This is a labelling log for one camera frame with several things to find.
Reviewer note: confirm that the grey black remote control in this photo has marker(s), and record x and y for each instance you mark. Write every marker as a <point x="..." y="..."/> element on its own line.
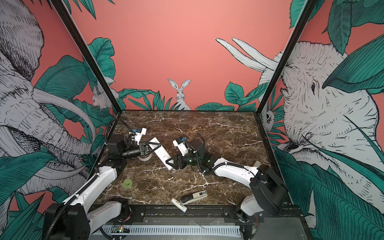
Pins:
<point x="193" y="197"/>

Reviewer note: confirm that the clear tape roll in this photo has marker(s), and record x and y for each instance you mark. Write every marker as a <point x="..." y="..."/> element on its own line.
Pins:
<point x="145" y="158"/>

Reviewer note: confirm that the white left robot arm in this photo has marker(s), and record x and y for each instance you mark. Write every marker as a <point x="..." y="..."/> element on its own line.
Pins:
<point x="73" y="219"/>

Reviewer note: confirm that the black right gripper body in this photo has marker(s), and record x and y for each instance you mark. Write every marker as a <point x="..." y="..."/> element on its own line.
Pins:
<point x="181" y="158"/>

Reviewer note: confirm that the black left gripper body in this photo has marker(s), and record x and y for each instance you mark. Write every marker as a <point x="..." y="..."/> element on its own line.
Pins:
<point x="141" y="150"/>

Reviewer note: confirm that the green tape roll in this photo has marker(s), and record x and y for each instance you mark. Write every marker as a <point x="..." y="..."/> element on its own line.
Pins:
<point x="127" y="184"/>

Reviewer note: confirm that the black enclosure corner post right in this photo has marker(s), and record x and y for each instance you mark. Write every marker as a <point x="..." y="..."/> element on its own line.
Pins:
<point x="298" y="29"/>

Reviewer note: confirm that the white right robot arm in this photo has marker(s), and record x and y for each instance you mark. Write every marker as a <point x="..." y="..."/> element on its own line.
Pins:
<point x="268" y="190"/>

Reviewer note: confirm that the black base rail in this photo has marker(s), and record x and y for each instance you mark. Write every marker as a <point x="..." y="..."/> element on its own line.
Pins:
<point x="230" y="213"/>

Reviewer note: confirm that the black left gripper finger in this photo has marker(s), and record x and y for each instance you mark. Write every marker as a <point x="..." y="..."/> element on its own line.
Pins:
<point x="154" y="144"/>
<point x="153" y="148"/>

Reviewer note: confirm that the white perforated cable duct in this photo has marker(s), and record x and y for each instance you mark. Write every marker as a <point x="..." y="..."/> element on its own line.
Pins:
<point x="168" y="230"/>

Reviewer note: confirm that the small white remote control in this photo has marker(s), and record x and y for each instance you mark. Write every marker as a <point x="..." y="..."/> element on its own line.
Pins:
<point x="179" y="205"/>

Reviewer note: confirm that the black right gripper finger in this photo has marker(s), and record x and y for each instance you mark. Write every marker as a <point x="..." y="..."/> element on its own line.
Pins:
<point x="172" y="160"/>
<point x="170" y="166"/>

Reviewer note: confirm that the black enclosure corner post left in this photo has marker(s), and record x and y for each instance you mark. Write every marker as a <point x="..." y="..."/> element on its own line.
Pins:
<point x="66" y="18"/>

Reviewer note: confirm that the black enclosure corner post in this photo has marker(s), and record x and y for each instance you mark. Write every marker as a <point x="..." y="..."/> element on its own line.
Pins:
<point x="66" y="18"/>
<point x="298" y="29"/>

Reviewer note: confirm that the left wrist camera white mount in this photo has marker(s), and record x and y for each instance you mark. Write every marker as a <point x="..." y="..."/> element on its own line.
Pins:
<point x="137" y="134"/>

